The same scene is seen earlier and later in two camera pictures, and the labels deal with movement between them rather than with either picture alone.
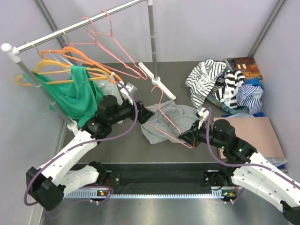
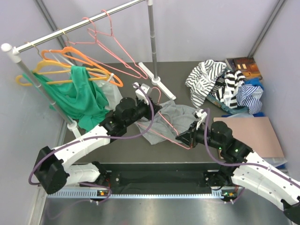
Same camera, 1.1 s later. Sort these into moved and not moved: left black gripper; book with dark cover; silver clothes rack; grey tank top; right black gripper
Moved: left black gripper
Not moved: right black gripper; silver clothes rack; grey tank top; book with dark cover
